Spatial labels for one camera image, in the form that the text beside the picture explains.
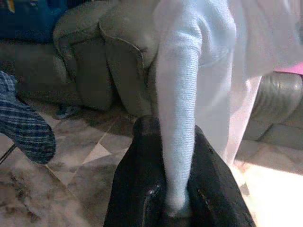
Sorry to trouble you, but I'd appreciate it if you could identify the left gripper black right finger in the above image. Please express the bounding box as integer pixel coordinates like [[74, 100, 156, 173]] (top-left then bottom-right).
[[186, 124, 258, 227]]

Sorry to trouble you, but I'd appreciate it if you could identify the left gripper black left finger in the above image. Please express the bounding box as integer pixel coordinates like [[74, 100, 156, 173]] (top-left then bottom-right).
[[103, 115, 171, 227]]

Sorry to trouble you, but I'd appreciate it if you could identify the white shirt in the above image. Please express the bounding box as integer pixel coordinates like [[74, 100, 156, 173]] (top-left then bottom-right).
[[146, 0, 303, 218]]

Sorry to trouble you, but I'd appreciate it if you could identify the blue plaid garment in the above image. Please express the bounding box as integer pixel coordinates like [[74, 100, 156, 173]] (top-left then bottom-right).
[[0, 70, 57, 166]]

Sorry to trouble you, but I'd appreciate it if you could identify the grey green leather sofa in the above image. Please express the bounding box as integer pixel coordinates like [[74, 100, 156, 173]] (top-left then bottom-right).
[[52, 0, 303, 143]]

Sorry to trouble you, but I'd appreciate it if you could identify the pink flat mat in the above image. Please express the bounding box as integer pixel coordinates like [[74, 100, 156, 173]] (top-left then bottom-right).
[[272, 61, 303, 77]]

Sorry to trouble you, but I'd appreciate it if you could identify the blue suitcase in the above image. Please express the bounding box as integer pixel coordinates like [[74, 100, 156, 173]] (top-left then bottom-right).
[[0, 0, 80, 44]]

